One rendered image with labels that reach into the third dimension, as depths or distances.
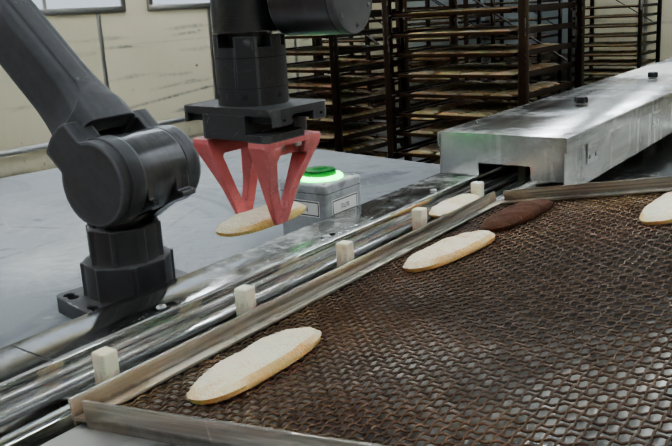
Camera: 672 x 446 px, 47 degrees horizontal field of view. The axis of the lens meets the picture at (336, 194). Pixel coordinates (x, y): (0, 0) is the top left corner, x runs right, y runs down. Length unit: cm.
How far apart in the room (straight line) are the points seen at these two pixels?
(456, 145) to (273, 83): 49
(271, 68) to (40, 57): 25
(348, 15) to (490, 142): 50
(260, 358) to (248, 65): 26
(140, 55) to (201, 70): 64
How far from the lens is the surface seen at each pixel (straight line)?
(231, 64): 61
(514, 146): 102
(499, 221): 68
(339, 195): 90
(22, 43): 80
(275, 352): 43
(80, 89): 76
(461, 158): 106
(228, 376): 41
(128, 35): 619
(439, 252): 59
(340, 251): 75
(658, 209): 63
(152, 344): 62
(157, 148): 73
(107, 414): 42
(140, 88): 625
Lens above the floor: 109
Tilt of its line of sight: 13 degrees down
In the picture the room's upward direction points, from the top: 3 degrees counter-clockwise
